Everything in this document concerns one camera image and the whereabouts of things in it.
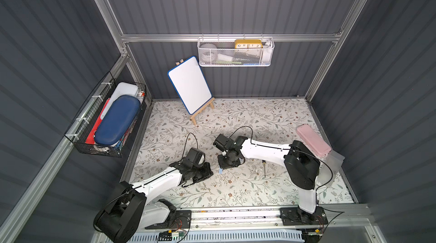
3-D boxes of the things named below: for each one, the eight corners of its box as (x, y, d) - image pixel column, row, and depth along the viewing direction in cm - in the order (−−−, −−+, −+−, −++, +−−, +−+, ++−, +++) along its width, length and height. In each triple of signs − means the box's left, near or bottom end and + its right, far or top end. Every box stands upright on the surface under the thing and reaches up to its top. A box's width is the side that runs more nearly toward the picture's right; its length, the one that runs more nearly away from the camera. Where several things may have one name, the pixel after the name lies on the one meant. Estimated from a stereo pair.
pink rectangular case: (319, 158, 94) (321, 156, 92) (293, 130, 106) (295, 127, 104) (330, 152, 96) (333, 149, 94) (304, 125, 109) (306, 122, 106)
